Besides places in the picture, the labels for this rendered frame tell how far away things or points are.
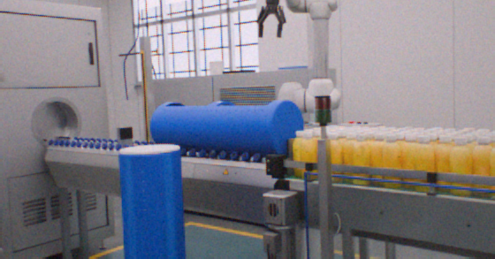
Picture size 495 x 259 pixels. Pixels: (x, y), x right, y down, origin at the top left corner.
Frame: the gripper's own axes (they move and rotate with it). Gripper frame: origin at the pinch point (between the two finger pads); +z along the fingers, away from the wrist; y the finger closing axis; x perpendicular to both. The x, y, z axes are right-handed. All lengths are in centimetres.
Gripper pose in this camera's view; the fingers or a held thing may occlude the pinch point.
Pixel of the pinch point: (270, 35)
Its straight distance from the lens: 260.9
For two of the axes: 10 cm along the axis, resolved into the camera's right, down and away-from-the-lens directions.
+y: -7.0, -1.3, 7.1
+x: -7.1, 0.2, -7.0
